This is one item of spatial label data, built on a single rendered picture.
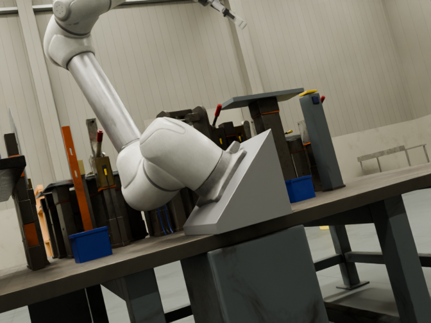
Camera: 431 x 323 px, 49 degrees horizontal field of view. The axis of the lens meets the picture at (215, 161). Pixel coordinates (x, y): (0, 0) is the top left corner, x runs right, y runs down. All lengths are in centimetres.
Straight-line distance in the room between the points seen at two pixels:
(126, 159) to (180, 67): 1037
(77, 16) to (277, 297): 106
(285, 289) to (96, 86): 89
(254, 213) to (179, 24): 1113
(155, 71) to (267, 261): 1047
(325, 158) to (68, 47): 116
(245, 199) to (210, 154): 18
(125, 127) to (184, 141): 30
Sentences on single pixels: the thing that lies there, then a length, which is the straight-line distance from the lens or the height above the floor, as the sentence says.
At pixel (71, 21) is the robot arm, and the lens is 165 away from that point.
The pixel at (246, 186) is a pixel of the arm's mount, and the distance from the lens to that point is 127.
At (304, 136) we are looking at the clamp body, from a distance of 238.
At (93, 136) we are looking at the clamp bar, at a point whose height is 114.
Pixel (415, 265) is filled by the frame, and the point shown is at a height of 42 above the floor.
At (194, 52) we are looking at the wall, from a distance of 1210.
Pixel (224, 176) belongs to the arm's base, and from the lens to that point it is 135.
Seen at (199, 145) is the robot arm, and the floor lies 95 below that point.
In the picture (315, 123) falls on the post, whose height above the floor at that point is 101.
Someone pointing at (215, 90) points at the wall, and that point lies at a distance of 1195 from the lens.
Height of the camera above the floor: 79
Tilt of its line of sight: 4 degrees up
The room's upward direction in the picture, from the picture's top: 14 degrees counter-clockwise
